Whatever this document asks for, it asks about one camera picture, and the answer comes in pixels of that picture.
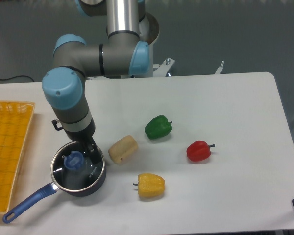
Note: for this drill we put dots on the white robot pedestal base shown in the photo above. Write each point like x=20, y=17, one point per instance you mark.
x=191, y=39

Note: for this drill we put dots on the yellow woven basket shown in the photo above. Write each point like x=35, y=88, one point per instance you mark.
x=15, y=120

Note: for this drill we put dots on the green bell pepper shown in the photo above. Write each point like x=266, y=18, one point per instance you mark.
x=158, y=127

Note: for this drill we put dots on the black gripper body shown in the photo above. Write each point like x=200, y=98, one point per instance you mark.
x=82, y=135

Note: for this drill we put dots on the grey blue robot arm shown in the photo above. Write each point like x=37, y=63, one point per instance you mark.
x=74, y=60

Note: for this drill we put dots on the glass pot lid blue knob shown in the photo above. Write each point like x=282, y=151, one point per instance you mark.
x=75, y=174

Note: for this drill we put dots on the yellow bell pepper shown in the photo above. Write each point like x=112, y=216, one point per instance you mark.
x=150, y=185

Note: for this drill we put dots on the red bell pepper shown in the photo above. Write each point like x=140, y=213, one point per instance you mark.
x=199, y=151

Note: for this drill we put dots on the dark blue saucepan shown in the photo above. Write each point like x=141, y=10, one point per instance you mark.
x=45, y=191

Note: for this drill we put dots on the beige bread roll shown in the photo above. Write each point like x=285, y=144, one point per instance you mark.
x=123, y=149

